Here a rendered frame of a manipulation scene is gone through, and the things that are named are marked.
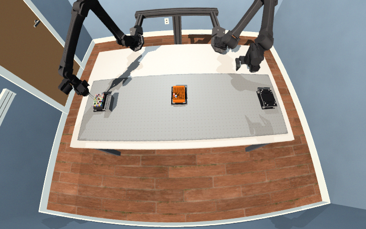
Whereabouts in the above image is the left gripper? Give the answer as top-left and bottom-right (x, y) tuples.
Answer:
(235, 56), (245, 71)

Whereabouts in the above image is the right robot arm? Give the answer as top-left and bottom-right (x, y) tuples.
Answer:
(58, 0), (142, 97)

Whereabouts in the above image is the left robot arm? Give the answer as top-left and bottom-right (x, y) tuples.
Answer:
(214, 0), (278, 73)

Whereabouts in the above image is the orange tube rack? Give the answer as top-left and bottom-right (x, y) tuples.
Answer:
(173, 86), (185, 103)

